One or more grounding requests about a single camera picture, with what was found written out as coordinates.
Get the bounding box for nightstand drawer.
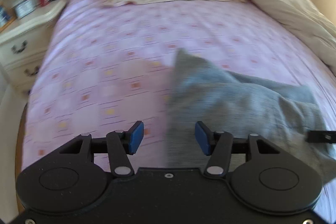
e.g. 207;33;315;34
1;27;52;67
4;55;43;91

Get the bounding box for wooden picture frame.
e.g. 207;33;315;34
0;5;16;32

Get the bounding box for cream white nightstand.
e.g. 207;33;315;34
1;0;68;96

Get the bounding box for lower nightstand drawer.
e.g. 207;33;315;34
4;55;43;91

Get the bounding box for grey knit pants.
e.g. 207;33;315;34
166;50;335;183

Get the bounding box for pink patterned bed sheet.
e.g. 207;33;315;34
20;0;336;224

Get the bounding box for small white alarm clock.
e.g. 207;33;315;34
14;0;35;19

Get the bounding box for upper nightstand drawer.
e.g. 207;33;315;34
1;27;52;67

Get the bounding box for cream duvet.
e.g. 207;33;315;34
251;0;336;73

